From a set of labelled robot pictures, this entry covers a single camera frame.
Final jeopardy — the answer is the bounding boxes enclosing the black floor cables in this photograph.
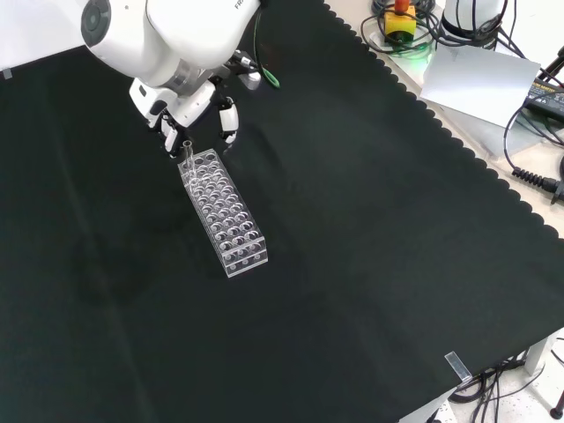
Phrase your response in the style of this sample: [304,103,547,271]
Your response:
[449,359,552,423]

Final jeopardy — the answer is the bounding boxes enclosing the black bench cloth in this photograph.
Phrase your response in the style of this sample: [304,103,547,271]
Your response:
[0,0,564,423]

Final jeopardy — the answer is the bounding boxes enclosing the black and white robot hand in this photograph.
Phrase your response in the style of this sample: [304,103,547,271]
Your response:
[128,75,242,158]

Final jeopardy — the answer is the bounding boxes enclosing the long clear tape strip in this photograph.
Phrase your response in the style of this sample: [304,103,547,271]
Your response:
[444,350,472,382]

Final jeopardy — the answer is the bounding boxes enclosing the clear glass test tube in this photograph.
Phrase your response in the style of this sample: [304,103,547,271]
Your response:
[182,139,197,175]

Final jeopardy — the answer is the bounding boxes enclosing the black ribbed cable plug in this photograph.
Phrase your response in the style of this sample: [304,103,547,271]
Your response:
[510,167,564,204]

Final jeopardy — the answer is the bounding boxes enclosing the yellow stop button box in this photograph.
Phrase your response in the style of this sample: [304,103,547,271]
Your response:
[383,0,418,41]

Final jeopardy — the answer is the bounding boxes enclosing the clear acrylic test tube rack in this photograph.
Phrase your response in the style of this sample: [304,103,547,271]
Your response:
[177,149,270,278]

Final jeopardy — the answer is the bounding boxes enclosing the pale board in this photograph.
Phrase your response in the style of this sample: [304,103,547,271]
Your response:
[419,37,542,130]

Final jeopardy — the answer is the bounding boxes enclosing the black tripod leg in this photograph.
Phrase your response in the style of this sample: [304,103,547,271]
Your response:
[538,43,564,85]

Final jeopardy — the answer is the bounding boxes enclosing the grey table leg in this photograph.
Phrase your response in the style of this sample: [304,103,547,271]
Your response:
[525,338,553,376]

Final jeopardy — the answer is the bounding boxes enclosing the black tripod foot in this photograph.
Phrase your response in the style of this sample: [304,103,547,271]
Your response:
[548,337,564,418]

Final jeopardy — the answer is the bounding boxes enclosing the green cable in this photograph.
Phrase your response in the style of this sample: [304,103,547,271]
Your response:
[252,7,282,90]

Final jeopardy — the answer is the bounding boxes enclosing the black adapter cable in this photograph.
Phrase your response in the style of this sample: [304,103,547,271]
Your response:
[501,104,564,171]

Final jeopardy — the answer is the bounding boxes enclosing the black power adapter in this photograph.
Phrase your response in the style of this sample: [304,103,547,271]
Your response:
[523,76,564,117]

